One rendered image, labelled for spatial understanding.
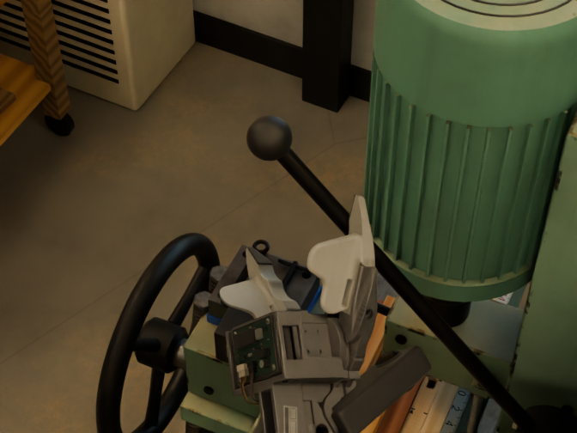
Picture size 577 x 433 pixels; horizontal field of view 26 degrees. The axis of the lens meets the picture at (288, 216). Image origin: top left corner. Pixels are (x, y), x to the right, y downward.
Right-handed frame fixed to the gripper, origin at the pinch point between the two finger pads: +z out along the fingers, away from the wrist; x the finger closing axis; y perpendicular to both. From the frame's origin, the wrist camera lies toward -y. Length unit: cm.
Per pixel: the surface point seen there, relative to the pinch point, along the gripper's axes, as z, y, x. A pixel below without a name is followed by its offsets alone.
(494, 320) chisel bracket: -6.3, -27.9, 7.2
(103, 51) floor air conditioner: 91, -72, 151
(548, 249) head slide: -5.3, -14.4, -12.4
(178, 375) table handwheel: -1, -25, 61
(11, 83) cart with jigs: 83, -52, 157
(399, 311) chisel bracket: -4.1, -20.9, 13.0
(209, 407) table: -8.6, -15.3, 40.4
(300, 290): 1.4, -19.2, 26.2
